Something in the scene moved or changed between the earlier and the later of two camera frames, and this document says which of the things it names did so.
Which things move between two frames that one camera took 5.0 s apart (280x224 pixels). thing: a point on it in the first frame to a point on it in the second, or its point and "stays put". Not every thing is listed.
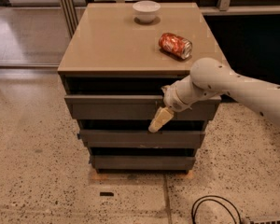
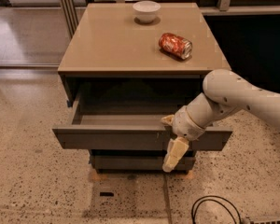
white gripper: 172,101 to 184,123
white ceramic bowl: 147,10 stays put
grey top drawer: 135,107 to 129,132
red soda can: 175,45 stays put
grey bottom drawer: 141,162 stays put
